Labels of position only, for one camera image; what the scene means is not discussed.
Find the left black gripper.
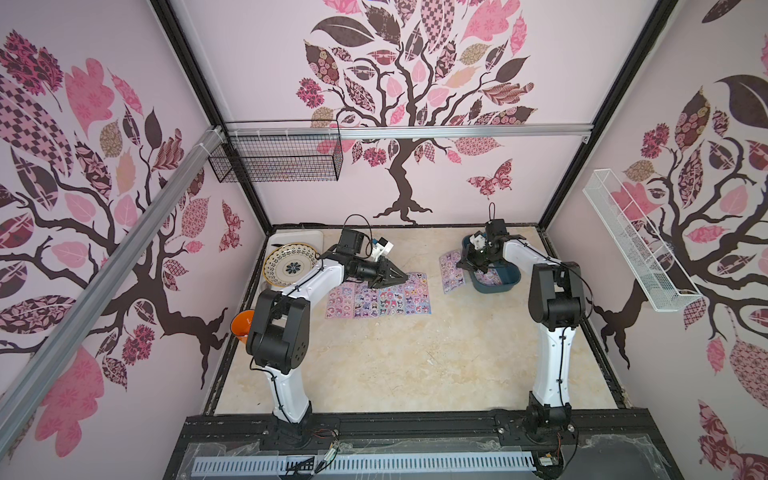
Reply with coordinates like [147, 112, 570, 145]
[348, 256, 406, 289]

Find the character sticker sheet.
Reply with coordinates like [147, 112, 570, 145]
[353, 283, 380, 318]
[439, 249, 465, 294]
[378, 285, 406, 316]

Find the teal plastic storage box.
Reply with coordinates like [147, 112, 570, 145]
[456, 232, 521, 294]

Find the pink sticker sheet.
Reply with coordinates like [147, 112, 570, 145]
[325, 282, 355, 319]

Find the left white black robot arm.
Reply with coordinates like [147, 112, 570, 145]
[231, 228, 408, 426]

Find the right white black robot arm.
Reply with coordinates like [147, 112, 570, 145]
[457, 219, 587, 435]

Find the patterned ceramic plate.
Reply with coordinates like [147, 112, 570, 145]
[262, 243, 319, 288]

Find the orange cup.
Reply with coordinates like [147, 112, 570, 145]
[230, 310, 254, 344]

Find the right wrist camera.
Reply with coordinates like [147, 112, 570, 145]
[467, 232, 487, 253]

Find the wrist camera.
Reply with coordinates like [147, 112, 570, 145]
[467, 232, 487, 253]
[370, 237, 394, 262]

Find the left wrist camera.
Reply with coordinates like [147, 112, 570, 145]
[370, 237, 394, 262]

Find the aluminium rail back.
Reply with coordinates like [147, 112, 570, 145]
[227, 122, 593, 140]

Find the aluminium rail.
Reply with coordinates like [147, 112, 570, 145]
[227, 122, 593, 140]
[1, 126, 225, 456]

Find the black wire basket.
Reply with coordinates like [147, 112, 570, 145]
[208, 119, 344, 183]

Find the white wire shelf basket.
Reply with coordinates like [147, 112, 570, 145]
[583, 169, 703, 313]

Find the white slotted cable duct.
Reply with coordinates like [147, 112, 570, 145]
[190, 451, 536, 479]

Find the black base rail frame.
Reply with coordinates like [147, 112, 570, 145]
[165, 409, 681, 479]

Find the aluminium rail left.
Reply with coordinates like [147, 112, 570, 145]
[1, 126, 225, 456]

